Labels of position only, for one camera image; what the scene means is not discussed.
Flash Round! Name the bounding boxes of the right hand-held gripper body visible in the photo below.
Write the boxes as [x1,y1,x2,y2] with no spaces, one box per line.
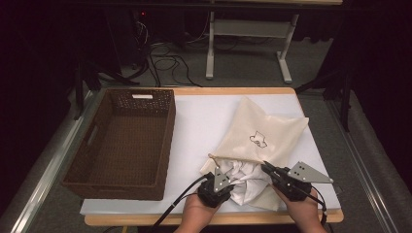
[271,160,334,203]

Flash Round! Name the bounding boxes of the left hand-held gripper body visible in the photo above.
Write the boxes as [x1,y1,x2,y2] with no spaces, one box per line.
[196,166,235,209]

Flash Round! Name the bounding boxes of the white shirt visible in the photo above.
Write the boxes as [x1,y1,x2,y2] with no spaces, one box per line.
[217,159,274,207]

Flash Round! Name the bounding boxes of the cream mesh laundry bag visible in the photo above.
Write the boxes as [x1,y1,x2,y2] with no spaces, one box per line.
[199,96,310,212]

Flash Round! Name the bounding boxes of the brown woven basket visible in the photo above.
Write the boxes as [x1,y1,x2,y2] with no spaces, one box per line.
[61,87,177,202]

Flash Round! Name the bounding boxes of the person's right hand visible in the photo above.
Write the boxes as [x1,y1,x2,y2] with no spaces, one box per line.
[273,185,326,233]

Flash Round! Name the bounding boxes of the person's left hand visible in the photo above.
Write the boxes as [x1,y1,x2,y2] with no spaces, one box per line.
[174,193,223,233]

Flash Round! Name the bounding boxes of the black metal stand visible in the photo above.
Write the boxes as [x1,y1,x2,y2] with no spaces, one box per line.
[293,66,355,133]
[71,59,141,121]

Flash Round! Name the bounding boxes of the dark device with red light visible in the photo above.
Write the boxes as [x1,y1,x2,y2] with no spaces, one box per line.
[127,8,154,71]

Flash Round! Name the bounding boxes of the right hand-held gripper cable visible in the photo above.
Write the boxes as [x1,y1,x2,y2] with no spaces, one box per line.
[299,184,328,227]

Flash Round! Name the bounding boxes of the hand-held gripper cable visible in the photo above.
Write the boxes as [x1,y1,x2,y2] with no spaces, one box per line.
[299,184,328,227]
[151,174,213,233]

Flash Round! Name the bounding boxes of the left hand-held gripper cable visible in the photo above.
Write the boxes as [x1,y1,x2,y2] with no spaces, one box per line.
[151,174,213,233]

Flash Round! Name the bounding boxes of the aluminium rail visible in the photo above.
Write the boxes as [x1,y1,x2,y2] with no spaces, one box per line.
[9,90,100,233]
[325,99,412,233]

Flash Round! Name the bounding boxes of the black floor cables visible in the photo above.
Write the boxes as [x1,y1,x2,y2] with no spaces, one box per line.
[142,40,204,88]

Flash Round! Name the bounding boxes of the white metal desk frame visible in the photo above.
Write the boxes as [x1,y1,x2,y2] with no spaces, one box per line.
[205,11,300,84]

